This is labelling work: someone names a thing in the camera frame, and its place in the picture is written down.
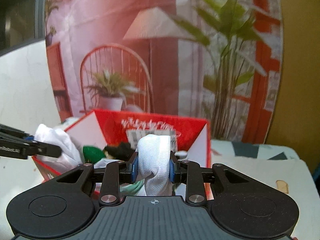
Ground black and white glove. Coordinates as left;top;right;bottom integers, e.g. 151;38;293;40
103;142;135;161

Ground green sachet with tassel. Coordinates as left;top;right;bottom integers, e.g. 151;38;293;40
82;145;105;164

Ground printed living room backdrop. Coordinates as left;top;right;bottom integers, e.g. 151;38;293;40
45;0;283;144

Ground red strawberry cardboard box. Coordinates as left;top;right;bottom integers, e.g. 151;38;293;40
33;109;210;180

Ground white patterned table cloth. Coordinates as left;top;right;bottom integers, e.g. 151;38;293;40
0;139;318;240

